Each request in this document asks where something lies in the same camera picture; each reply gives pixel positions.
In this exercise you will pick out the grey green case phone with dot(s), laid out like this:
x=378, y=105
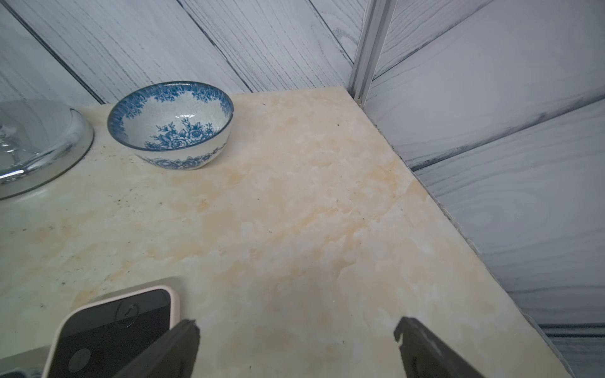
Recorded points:
x=101, y=338

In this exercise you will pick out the blue white porcelain bowl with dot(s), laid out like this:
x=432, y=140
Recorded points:
x=180, y=125

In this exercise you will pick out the aluminium frame corner post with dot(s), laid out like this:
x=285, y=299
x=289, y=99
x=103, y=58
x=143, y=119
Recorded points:
x=376, y=21

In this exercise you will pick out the metal glass rack stand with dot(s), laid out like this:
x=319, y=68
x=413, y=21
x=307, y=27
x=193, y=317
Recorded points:
x=40, y=140

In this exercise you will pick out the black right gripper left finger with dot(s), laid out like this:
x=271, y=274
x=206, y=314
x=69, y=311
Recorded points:
x=172, y=355

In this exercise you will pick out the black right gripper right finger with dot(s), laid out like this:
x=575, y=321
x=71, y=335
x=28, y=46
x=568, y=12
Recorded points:
x=424, y=354

